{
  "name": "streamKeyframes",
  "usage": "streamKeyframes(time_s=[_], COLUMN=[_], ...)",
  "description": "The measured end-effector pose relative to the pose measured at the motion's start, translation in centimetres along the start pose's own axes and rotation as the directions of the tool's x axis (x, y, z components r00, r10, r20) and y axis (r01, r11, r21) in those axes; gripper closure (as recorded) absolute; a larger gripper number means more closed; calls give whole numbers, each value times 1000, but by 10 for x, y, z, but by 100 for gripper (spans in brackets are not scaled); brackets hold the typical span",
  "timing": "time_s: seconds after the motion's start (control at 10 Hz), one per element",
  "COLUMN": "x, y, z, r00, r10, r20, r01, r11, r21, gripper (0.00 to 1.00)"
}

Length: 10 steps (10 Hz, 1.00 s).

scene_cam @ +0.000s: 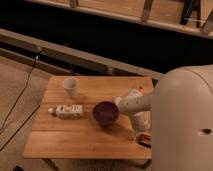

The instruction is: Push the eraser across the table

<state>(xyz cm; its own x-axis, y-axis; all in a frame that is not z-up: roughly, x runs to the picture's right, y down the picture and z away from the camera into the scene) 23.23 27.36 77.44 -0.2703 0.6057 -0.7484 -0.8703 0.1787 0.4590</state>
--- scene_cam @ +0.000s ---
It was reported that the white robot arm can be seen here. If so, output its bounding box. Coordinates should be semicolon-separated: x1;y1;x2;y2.
114;89;152;134

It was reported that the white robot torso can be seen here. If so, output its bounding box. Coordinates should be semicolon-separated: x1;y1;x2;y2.
151;65;213;171

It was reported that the white paper cup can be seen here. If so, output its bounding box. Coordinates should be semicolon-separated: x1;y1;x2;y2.
62;77;78;98

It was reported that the black cable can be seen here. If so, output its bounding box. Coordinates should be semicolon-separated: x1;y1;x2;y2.
0;49;42;152

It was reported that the white plastic bottle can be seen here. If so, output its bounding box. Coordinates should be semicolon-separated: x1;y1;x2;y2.
48;105;83;117

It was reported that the red and black eraser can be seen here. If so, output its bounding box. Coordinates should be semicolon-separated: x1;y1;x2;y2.
139;133;151;147

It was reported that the dark brown bowl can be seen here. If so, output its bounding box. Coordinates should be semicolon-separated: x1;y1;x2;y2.
92;101;119;126

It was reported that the wooden table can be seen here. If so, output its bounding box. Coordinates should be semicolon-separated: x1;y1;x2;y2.
23;76;153;159

